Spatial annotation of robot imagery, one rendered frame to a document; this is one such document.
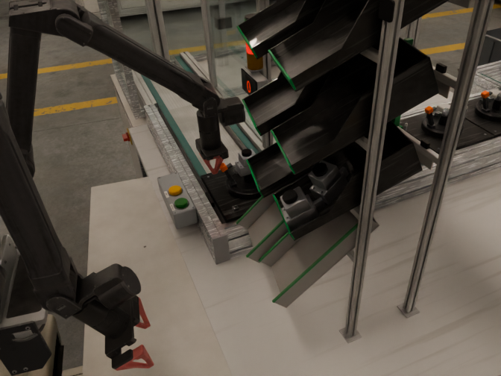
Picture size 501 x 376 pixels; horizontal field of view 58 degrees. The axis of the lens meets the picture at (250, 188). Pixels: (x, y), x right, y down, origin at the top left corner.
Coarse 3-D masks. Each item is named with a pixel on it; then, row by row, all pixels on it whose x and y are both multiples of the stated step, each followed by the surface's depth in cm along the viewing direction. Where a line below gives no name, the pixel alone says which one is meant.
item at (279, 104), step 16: (320, 80) 87; (256, 96) 100; (272, 96) 99; (288, 96) 96; (304, 96) 89; (256, 112) 98; (272, 112) 95; (288, 112) 90; (256, 128) 90; (272, 128) 91
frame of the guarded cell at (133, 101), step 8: (112, 0) 173; (112, 8) 174; (112, 16) 176; (120, 24) 179; (192, 56) 252; (200, 56) 252; (128, 72) 191; (120, 80) 231; (128, 80) 192; (272, 80) 222; (128, 88) 194; (128, 96) 215; (136, 96) 197; (136, 104) 199; (136, 112) 202; (144, 112) 203
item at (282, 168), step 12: (276, 144) 109; (252, 156) 110; (264, 156) 110; (276, 156) 109; (252, 168) 110; (264, 168) 108; (276, 168) 106; (288, 168) 104; (264, 180) 105; (276, 180) 103; (288, 180) 100; (264, 192) 100
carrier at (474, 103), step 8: (488, 96) 179; (496, 96) 176; (472, 104) 175; (480, 104) 171; (488, 104) 170; (496, 104) 166; (472, 112) 170; (480, 112) 166; (488, 112) 166; (496, 112) 165; (472, 120) 166; (480, 120) 165; (488, 120) 165; (496, 120) 164; (488, 128) 161; (496, 128) 160; (496, 136) 157
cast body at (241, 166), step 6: (246, 150) 134; (252, 150) 136; (240, 156) 134; (246, 156) 133; (240, 162) 136; (246, 162) 133; (240, 168) 134; (246, 168) 135; (240, 174) 135; (246, 174) 136
